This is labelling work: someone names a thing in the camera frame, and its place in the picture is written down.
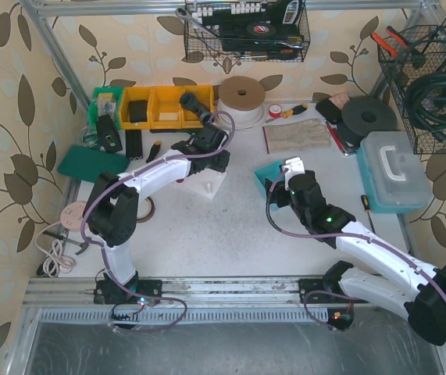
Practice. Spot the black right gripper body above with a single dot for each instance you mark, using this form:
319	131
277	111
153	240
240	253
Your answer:
276	192

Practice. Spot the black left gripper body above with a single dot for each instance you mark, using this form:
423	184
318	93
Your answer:
215	161

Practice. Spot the brown packing tape roll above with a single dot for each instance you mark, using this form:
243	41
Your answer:
145	210

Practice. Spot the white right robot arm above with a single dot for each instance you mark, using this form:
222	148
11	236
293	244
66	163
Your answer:
402	284

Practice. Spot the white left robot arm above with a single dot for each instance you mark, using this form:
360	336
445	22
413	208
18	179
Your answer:
110	215

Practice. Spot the small teal parts tray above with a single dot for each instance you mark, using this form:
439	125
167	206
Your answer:
267	172

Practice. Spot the thin black screwdriver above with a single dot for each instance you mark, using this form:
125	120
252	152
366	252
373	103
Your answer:
154	151

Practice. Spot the beige work glove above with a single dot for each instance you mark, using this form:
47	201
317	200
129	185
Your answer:
298	136

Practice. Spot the dark grey pipe fitting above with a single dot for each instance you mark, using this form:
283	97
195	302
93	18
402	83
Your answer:
189	102

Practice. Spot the red white tape roll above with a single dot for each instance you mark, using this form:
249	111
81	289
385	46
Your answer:
275	111

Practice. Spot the small black yellow screwdriver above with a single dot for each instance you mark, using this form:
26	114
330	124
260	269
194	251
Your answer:
367	209

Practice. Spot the yellow black nut driver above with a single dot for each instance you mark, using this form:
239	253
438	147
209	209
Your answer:
297	110

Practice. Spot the black remote-like block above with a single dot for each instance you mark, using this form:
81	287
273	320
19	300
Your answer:
134	147

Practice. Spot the yellow storage bins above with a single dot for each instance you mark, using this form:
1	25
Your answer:
164	110

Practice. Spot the black box in bin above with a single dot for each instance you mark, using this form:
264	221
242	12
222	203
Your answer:
138	111

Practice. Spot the black rectangular case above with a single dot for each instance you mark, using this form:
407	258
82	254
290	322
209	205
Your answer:
329	111

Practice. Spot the black green battery device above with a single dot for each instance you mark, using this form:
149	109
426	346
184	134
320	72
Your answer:
108	136

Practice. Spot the teal clear lid toolbox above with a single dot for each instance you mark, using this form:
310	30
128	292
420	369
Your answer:
392	175

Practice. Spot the sandpaper sheet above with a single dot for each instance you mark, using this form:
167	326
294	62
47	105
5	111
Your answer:
340	100

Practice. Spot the dark grey empty spool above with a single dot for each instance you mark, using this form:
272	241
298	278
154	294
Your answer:
363	115

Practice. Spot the green storage bin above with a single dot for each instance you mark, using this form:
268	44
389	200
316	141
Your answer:
105	101

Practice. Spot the round beige sanding disc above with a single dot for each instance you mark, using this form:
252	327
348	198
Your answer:
72	216

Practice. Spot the white four-peg base plate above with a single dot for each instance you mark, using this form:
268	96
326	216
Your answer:
205	183

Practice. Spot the white cable spool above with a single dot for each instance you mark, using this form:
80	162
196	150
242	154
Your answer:
243	99

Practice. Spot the wire basket with tools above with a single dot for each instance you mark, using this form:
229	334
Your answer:
232	32

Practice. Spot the orange handled pliers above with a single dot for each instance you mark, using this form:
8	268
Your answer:
385	43

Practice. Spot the wire basket with hose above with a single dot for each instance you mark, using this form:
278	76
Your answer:
417	80

